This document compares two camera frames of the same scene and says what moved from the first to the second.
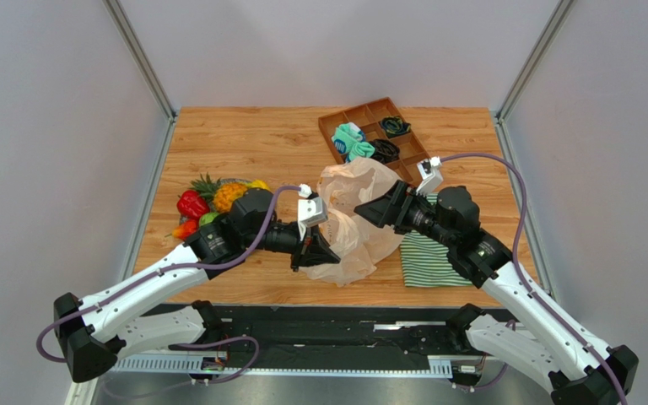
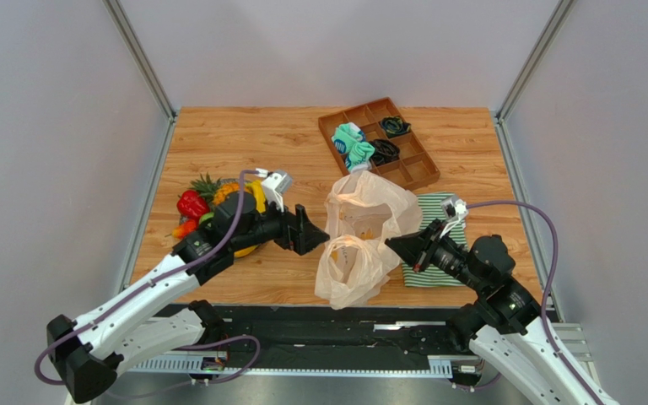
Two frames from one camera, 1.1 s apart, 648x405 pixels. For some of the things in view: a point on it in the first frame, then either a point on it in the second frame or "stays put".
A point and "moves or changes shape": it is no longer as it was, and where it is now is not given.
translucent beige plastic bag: [358, 241] moves or changes shape
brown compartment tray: [381, 120] stays put
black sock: [385, 151] stays put
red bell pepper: [192, 205] stays put
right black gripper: [403, 205] to [425, 254]
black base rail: [316, 337] stays put
